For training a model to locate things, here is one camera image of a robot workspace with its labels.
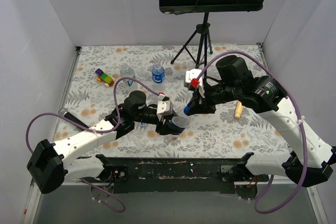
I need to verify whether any cream toy microphone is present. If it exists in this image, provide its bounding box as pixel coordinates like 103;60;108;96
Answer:
234;101;244;119

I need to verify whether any Pepsi label clear bottle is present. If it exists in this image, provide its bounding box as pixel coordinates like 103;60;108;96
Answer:
170;116;190;135

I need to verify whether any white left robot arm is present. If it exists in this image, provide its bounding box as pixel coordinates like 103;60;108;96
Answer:
27;91;189;194

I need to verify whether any plain blue bottle cap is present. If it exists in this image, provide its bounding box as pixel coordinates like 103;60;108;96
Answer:
183;105;190;115

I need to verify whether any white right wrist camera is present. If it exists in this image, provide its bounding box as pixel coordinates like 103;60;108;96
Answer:
184;69;205;98

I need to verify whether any floral tablecloth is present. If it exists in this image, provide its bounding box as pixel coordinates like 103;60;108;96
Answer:
65;46;288;158

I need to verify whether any white blue label bottle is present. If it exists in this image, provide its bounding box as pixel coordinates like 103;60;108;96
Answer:
120;63;138;92

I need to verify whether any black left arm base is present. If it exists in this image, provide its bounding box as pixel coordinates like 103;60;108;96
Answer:
107;166;128;183

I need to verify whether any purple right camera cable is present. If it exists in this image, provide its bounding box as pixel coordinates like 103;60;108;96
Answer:
196;51;308;214

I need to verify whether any blue label water bottle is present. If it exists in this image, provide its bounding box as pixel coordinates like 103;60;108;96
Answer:
152;62;165;93

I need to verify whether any colourful toy block car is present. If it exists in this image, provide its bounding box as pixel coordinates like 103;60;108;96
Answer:
95;68;114;87

